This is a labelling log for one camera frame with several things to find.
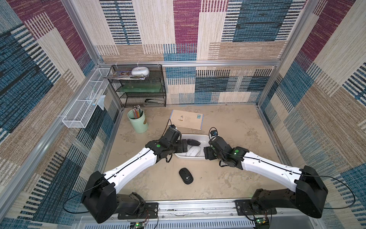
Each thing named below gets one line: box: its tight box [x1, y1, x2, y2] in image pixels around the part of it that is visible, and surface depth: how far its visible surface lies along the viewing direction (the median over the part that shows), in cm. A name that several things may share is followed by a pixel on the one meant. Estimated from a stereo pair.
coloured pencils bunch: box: [132, 104, 144, 120], surface depth 98 cm
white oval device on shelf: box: [131, 66, 150, 77], surface depth 91 cm
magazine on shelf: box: [103, 71, 147, 81], surface depth 82 cm
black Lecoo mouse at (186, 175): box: [178, 167, 194, 185], surface depth 85 cm
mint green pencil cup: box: [127, 109, 149, 134], surface depth 101 cm
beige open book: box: [169, 109, 204, 131], surface depth 114 cm
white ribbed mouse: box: [185, 145, 202, 157], surface depth 94 cm
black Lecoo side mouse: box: [186, 138, 201, 146], surface depth 98 cm
